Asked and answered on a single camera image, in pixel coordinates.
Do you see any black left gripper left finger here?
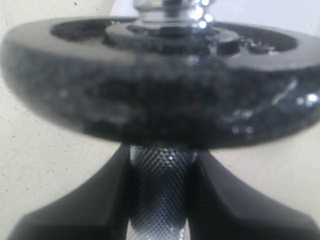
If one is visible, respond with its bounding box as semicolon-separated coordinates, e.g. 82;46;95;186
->
8;144;130;240

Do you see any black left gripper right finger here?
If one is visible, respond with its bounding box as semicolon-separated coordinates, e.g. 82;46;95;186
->
188;151;320;240

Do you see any chrome dumbbell bar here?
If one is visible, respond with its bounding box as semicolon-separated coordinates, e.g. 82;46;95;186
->
127;0;213;240

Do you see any black weight plate far end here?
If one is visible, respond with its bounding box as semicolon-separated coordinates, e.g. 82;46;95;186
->
0;17;320;149

